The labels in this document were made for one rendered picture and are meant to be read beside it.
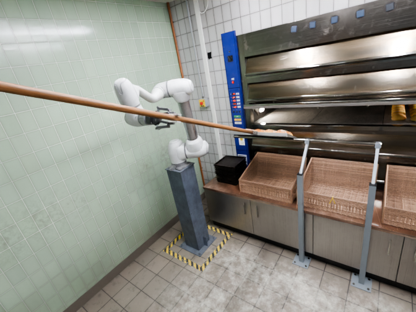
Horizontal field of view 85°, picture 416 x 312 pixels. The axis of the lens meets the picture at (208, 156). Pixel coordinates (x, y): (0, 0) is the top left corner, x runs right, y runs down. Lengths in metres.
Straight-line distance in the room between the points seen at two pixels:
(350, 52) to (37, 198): 2.72
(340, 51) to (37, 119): 2.44
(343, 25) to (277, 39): 0.52
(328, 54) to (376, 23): 0.34
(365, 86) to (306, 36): 0.64
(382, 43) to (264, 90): 0.99
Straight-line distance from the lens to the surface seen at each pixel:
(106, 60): 2.47
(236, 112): 2.68
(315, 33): 2.32
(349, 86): 2.30
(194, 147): 2.10
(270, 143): 2.62
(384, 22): 2.26
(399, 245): 2.25
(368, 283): 2.53
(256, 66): 2.50
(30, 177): 2.21
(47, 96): 0.92
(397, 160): 2.48
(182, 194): 2.33
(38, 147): 2.19
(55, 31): 2.34
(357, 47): 2.28
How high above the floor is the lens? 1.90
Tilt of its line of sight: 22 degrees down
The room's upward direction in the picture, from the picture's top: 10 degrees counter-clockwise
